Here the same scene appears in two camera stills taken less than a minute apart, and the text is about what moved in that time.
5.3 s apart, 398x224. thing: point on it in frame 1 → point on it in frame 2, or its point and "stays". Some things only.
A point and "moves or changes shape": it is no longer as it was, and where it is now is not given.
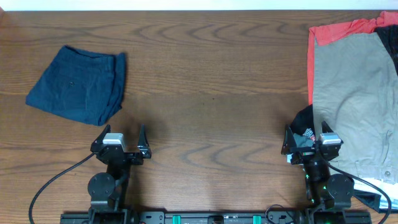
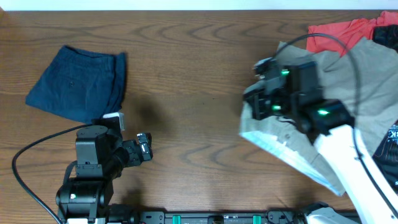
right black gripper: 308,149 → 257,101
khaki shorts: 355,91 moves or changes shape
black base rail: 216,217 stays
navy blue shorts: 88,88 stays
